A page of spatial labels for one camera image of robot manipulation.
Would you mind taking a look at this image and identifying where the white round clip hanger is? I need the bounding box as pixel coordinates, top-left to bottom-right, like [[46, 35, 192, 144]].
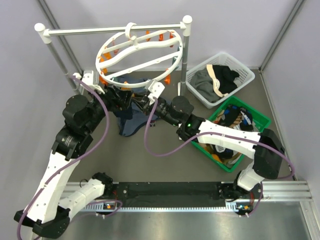
[[95, 22, 183, 89]]

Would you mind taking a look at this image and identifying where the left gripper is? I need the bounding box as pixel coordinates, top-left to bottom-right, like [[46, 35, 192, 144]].
[[84, 83, 133, 134]]

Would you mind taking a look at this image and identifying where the orange clothespin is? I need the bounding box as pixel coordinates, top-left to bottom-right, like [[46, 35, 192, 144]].
[[164, 75, 171, 85]]

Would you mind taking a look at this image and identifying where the green plastic bin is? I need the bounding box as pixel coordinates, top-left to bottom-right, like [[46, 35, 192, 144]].
[[192, 96, 271, 173]]

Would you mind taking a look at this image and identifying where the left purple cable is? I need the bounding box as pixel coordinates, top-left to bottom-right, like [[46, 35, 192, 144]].
[[17, 74, 123, 240]]

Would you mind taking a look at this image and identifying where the white metal drying rack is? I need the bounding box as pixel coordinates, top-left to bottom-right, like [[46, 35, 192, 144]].
[[34, 15, 193, 96]]

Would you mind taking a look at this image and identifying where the white plastic laundry basket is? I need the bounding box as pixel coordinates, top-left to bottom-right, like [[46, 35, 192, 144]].
[[186, 53, 255, 109]]

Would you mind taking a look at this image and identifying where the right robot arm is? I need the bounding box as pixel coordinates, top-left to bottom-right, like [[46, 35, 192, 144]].
[[135, 95, 285, 199]]

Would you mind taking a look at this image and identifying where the black cloth in basket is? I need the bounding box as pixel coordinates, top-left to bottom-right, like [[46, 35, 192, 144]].
[[212, 65, 240, 94]]

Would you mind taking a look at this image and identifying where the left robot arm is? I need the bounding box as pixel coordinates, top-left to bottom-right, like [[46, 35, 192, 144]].
[[14, 87, 132, 239]]

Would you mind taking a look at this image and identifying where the blue cloth on floor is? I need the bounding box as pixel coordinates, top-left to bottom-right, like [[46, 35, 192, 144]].
[[115, 74, 160, 137]]

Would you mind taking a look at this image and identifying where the purple cable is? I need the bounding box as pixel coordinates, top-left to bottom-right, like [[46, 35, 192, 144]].
[[144, 98, 297, 218], [17, 74, 123, 240]]

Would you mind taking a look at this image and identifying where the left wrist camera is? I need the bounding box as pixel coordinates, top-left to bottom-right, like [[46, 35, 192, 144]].
[[72, 70, 105, 94]]

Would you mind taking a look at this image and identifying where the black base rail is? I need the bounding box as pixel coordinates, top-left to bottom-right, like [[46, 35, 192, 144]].
[[111, 181, 241, 200]]

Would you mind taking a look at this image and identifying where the pile of socks in bin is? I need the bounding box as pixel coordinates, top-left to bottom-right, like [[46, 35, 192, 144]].
[[204, 104, 254, 168]]

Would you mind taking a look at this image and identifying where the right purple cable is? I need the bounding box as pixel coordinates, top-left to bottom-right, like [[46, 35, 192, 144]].
[[144, 98, 297, 218]]

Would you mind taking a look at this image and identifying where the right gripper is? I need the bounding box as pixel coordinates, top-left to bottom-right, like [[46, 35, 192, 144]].
[[131, 92, 180, 128]]

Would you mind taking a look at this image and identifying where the small black tag on floor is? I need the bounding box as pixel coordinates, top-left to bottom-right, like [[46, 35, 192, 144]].
[[149, 121, 156, 127]]

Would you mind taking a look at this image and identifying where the grey cloth in basket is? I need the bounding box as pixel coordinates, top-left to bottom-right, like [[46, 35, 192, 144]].
[[190, 69, 220, 103]]

